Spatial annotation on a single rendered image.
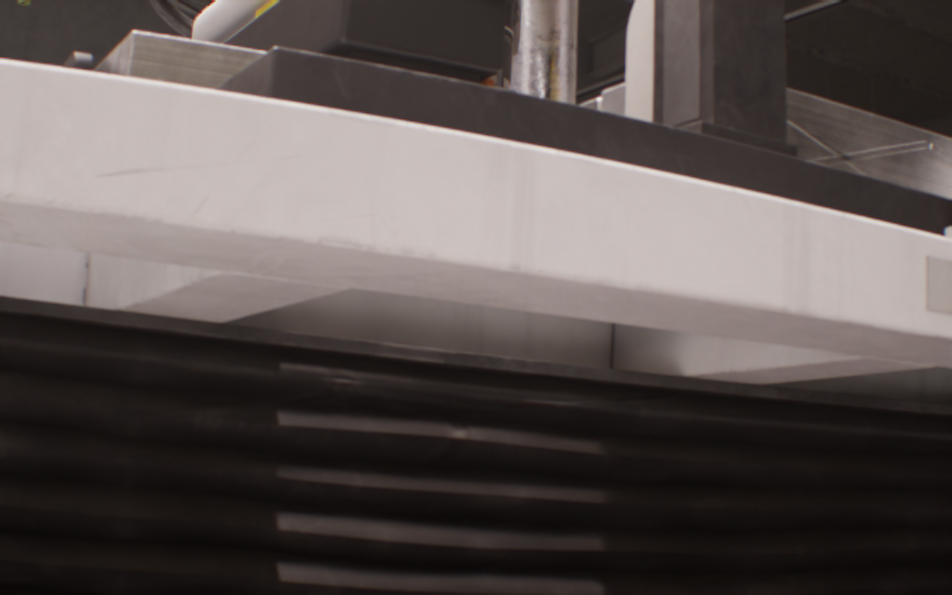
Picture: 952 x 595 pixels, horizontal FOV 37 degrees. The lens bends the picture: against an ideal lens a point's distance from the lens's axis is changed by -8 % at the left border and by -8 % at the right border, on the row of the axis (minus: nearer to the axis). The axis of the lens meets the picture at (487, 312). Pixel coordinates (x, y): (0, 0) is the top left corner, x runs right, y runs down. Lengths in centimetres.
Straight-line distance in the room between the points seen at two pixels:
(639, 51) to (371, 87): 26
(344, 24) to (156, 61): 17
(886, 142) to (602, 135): 45
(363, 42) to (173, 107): 53
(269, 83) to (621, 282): 21
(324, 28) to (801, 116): 39
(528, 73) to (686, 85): 198
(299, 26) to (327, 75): 53
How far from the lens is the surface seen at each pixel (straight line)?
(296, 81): 76
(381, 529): 110
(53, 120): 68
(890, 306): 91
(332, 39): 122
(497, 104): 81
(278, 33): 135
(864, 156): 122
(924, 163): 127
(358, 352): 108
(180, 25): 260
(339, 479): 108
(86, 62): 121
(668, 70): 95
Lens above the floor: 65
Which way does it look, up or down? 8 degrees up
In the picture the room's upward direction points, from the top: 3 degrees clockwise
